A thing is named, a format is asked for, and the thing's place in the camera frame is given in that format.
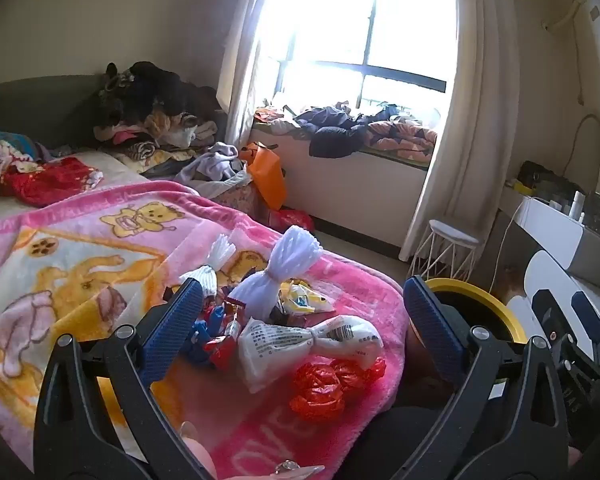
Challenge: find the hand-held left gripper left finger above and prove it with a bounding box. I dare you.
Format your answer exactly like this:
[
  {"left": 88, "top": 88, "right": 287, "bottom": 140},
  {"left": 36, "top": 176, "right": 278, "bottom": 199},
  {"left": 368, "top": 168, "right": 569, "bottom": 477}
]
[{"left": 32, "top": 278, "right": 216, "bottom": 480}]

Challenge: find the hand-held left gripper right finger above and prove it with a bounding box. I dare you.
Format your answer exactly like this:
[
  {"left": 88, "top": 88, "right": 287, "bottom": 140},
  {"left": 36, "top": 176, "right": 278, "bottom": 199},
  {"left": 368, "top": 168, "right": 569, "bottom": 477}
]
[{"left": 402, "top": 276, "right": 571, "bottom": 480}]

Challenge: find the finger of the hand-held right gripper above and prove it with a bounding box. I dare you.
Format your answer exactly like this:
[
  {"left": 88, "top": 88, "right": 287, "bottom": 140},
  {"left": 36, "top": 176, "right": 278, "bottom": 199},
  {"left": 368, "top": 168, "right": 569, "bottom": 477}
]
[
  {"left": 571, "top": 290, "right": 600, "bottom": 368},
  {"left": 531, "top": 287, "right": 563, "bottom": 342}
]

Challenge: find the blue snack wrapper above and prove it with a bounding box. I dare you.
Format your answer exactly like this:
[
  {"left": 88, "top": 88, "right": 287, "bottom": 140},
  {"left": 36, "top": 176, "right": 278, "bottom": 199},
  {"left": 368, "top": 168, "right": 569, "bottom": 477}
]
[{"left": 189, "top": 305, "right": 226, "bottom": 367}]

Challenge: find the red snack packet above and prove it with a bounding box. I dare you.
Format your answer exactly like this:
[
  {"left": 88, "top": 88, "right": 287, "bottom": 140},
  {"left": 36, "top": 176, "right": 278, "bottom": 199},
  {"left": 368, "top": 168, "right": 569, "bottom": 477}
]
[{"left": 205, "top": 332, "right": 241, "bottom": 370}]

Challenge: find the yellow rimmed bin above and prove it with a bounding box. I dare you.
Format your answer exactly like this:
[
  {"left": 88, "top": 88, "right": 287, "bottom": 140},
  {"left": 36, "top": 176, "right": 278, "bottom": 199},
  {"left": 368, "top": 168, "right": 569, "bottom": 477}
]
[{"left": 411, "top": 276, "right": 529, "bottom": 396}]

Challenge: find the small white pleated plastic bundle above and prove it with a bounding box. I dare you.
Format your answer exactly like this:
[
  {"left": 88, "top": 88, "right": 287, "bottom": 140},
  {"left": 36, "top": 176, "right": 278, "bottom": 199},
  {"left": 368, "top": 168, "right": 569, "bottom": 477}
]
[{"left": 182, "top": 232, "right": 238, "bottom": 301}]

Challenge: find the large white pleated plastic bundle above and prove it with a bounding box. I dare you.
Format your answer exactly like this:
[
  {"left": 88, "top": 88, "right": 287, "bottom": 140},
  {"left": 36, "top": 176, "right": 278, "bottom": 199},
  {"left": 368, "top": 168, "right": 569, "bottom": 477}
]
[{"left": 228, "top": 225, "right": 326, "bottom": 322}]

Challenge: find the white printed plastic bag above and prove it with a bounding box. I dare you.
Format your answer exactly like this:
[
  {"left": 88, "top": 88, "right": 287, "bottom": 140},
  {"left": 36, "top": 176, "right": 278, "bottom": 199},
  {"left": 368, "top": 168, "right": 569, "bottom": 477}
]
[{"left": 237, "top": 315, "right": 385, "bottom": 395}]

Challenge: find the red plastic bag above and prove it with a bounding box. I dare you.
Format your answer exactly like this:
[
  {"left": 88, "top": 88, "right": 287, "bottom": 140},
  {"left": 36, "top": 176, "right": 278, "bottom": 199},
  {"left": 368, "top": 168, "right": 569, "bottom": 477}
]
[{"left": 289, "top": 357, "right": 387, "bottom": 423}]

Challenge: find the yellow white blue-label packet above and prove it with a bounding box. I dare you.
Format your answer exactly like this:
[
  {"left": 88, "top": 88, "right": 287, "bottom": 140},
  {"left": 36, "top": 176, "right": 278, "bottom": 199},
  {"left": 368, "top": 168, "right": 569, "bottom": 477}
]
[{"left": 279, "top": 280, "right": 333, "bottom": 317}]

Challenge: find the person's left hand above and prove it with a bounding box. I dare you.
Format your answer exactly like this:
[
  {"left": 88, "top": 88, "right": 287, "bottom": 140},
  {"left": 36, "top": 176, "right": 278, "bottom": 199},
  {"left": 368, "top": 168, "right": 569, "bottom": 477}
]
[{"left": 179, "top": 421, "right": 327, "bottom": 480}]

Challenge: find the white scalloped dresser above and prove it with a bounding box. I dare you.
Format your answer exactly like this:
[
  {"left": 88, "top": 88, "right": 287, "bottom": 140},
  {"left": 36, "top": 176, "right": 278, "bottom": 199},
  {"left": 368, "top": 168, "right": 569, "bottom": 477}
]
[{"left": 505, "top": 250, "right": 600, "bottom": 356}]

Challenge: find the white vanity table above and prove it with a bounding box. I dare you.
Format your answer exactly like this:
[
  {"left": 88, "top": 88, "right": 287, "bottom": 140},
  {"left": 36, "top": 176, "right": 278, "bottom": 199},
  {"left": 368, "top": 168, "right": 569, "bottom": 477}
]
[{"left": 500, "top": 180, "right": 600, "bottom": 291}]

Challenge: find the pink bear printed blanket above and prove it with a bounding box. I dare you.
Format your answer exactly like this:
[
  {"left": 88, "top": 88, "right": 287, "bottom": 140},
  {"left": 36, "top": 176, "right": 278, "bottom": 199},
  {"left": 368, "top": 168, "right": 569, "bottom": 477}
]
[{"left": 0, "top": 182, "right": 408, "bottom": 480}]

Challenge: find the black bag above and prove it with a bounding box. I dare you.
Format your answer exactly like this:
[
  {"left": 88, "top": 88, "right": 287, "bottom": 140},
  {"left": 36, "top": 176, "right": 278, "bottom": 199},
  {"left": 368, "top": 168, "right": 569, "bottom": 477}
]
[{"left": 517, "top": 160, "right": 586, "bottom": 201}]

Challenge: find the floral fabric basket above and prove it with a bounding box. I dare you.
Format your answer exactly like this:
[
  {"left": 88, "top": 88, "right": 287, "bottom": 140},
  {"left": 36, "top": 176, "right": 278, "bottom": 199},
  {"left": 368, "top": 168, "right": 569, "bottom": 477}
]
[{"left": 200, "top": 180, "right": 261, "bottom": 221}]

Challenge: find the white window seat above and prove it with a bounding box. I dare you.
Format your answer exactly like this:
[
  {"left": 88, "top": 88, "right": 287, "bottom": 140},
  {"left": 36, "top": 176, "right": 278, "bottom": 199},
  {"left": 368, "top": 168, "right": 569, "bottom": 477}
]
[{"left": 247, "top": 125, "right": 431, "bottom": 261}]

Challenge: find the red shopping bag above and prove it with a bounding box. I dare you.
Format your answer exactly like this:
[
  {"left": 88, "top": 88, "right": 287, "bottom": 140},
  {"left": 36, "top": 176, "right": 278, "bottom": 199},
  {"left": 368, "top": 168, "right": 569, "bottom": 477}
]
[{"left": 270, "top": 208, "right": 315, "bottom": 233}]

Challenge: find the grey garment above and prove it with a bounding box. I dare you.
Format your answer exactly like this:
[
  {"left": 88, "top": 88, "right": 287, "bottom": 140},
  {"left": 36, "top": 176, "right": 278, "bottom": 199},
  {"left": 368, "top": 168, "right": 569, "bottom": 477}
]
[{"left": 172, "top": 141, "right": 248, "bottom": 196}]

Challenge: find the orange bag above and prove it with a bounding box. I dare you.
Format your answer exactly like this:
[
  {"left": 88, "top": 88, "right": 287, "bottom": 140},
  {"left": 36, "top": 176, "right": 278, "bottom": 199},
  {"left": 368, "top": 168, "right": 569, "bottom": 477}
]
[{"left": 240, "top": 142, "right": 288, "bottom": 211}]

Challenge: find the orange patterned quilt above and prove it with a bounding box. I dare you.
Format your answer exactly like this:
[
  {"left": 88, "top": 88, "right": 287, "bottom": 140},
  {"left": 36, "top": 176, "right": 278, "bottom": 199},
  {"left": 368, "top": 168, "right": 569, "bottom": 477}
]
[{"left": 367, "top": 117, "right": 438, "bottom": 163}]

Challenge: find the red cloth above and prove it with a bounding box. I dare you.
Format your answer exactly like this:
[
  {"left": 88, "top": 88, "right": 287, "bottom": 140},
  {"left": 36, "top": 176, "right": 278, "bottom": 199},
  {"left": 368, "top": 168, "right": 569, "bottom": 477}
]
[{"left": 0, "top": 156, "right": 103, "bottom": 207}]

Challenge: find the dark puffer jacket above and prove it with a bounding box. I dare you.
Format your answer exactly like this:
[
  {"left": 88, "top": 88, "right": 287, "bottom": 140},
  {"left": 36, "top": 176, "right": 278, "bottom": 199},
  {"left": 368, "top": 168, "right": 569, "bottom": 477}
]
[{"left": 295, "top": 102, "right": 401, "bottom": 158}]

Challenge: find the cream curtain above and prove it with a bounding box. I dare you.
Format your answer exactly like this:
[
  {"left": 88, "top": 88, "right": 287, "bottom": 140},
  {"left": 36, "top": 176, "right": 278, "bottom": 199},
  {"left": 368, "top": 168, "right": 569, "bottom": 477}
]
[
  {"left": 399, "top": 0, "right": 531, "bottom": 263},
  {"left": 220, "top": 0, "right": 281, "bottom": 148}
]

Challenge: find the beige bed mattress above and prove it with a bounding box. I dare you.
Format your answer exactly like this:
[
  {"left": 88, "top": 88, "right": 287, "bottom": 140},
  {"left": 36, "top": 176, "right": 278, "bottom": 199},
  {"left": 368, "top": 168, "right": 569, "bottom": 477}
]
[{"left": 0, "top": 149, "right": 151, "bottom": 221}]

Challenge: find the pile of dark clothes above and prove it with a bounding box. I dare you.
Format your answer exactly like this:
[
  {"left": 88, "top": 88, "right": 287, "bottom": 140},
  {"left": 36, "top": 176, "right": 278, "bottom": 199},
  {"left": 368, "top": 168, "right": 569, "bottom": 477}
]
[{"left": 92, "top": 61, "right": 228, "bottom": 166}]

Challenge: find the red orange garment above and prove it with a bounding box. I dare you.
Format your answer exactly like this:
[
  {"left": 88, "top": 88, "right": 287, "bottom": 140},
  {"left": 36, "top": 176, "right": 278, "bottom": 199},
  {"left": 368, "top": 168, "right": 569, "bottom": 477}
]
[{"left": 254, "top": 102, "right": 301, "bottom": 136}]

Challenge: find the colourful printed garment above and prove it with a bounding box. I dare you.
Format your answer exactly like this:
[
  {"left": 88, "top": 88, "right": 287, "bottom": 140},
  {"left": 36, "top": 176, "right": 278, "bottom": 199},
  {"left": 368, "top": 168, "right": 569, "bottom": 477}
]
[{"left": 0, "top": 119, "right": 46, "bottom": 191}]

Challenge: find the grey headboard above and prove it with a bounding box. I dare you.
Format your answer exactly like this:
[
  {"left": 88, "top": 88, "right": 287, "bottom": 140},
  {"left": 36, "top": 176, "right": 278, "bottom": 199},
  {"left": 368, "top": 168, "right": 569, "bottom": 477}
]
[{"left": 0, "top": 75, "right": 111, "bottom": 151}]

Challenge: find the dark framed window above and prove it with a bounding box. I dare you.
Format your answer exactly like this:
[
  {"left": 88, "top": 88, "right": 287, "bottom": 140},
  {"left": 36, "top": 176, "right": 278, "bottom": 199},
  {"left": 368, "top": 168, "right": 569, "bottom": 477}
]
[{"left": 260, "top": 0, "right": 453, "bottom": 111}]

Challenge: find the white cable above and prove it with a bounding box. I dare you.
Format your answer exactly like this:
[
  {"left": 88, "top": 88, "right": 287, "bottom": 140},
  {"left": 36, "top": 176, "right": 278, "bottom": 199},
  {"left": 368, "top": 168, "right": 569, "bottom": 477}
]
[{"left": 487, "top": 200, "right": 526, "bottom": 296}]

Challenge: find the white wire stool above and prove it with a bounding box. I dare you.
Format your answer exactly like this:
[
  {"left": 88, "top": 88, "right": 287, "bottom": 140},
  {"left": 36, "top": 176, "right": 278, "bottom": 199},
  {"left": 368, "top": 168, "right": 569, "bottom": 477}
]
[{"left": 410, "top": 219, "right": 481, "bottom": 281}]

